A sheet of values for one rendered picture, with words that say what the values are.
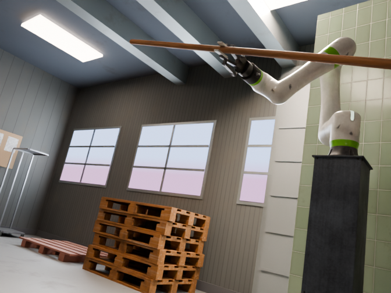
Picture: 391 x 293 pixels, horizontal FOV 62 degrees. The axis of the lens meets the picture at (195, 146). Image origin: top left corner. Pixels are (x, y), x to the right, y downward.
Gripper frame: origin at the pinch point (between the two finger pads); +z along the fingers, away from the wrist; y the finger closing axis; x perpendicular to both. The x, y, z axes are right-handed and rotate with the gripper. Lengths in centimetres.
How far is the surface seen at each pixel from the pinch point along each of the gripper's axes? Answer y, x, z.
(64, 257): 253, 293, -148
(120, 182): 151, 394, -253
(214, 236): 142, 163, -271
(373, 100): -31, -22, -121
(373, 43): -72, -7, -121
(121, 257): 198, 195, -159
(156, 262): 175, 143, -165
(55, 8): -67, 426, -47
